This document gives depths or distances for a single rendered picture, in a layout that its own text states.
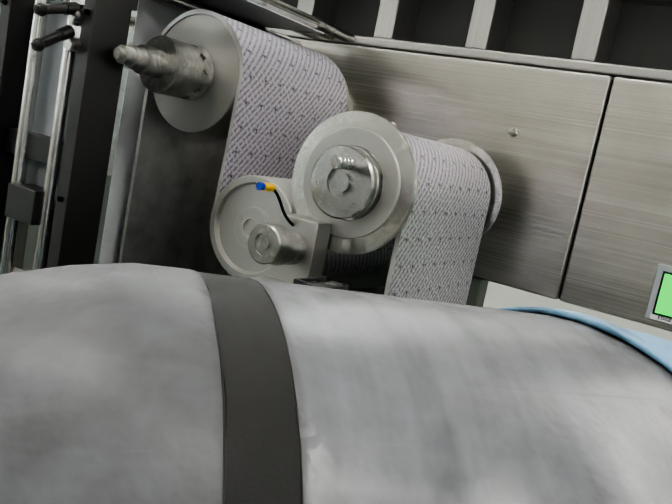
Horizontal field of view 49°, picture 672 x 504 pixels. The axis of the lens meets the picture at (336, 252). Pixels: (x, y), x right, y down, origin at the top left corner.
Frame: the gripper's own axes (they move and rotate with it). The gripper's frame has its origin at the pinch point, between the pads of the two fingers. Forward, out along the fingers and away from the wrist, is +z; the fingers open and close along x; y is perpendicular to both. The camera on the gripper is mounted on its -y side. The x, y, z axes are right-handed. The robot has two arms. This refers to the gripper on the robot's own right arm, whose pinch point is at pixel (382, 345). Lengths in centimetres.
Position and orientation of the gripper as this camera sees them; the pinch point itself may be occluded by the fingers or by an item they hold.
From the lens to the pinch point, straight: 78.5
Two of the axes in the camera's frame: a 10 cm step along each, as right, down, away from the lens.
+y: 1.9, -9.7, -1.4
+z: 5.2, -0.2, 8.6
